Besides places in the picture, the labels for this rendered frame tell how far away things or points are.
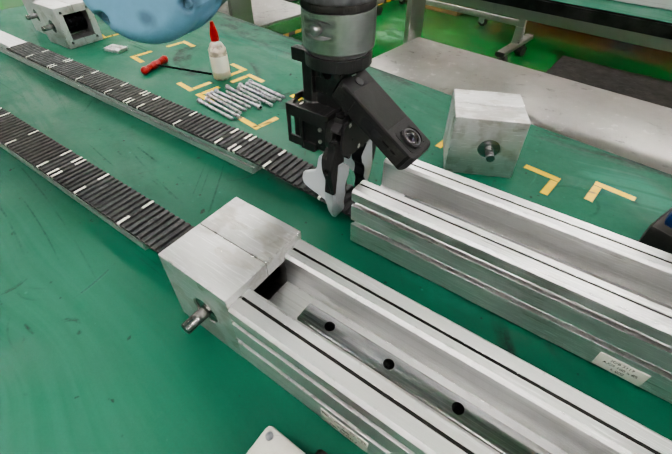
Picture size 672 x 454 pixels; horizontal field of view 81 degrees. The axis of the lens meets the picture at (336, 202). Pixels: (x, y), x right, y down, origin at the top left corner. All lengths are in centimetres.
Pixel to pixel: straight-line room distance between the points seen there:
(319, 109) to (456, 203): 19
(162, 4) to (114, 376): 34
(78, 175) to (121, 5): 41
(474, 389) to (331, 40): 33
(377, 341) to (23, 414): 32
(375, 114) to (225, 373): 29
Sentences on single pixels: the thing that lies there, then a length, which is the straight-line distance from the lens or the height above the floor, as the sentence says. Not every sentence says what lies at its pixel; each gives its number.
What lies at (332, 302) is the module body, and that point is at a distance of 38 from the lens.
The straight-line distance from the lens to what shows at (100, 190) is 62.
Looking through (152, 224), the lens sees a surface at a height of 81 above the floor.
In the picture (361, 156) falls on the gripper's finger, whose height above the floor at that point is 86.
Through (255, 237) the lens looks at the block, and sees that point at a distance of 39.
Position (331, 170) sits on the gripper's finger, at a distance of 45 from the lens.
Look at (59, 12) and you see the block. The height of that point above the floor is 86.
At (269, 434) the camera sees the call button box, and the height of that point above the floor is 84.
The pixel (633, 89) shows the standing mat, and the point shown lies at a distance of 323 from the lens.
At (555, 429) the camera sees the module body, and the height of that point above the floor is 85.
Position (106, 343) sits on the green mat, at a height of 78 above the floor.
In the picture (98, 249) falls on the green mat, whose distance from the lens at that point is 58.
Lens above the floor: 115
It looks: 42 degrees down
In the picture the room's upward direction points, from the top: straight up
